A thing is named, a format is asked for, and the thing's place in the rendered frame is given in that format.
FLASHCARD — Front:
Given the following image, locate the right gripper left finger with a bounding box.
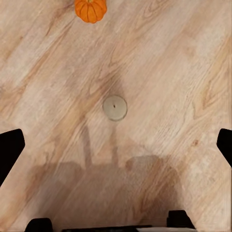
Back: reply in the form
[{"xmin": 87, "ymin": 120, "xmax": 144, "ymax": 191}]
[{"xmin": 0, "ymin": 129, "xmax": 25, "ymax": 186}]

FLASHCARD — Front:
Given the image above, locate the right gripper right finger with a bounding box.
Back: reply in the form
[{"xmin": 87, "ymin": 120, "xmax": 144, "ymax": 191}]
[{"xmin": 217, "ymin": 128, "xmax": 232, "ymax": 167}]

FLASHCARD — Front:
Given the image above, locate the pumpkin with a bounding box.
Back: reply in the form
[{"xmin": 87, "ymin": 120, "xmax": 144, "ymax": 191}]
[{"xmin": 74, "ymin": 0, "xmax": 107, "ymax": 24}]

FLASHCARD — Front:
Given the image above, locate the pillar candle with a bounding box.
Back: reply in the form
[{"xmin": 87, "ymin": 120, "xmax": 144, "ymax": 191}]
[{"xmin": 102, "ymin": 95, "xmax": 128, "ymax": 121}]

